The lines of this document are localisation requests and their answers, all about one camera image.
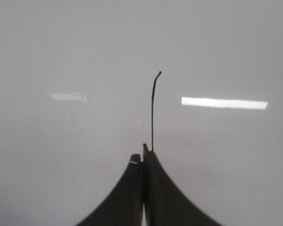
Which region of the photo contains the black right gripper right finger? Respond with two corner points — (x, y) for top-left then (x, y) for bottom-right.
(143, 144), (220, 226)

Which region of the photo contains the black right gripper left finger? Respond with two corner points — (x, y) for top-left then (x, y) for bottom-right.
(78, 154), (143, 226)

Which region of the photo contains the white whiteboard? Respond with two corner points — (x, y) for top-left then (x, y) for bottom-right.
(0, 0), (283, 226)

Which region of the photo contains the black drawn marker line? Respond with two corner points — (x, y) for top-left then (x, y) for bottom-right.
(151, 71), (162, 151)

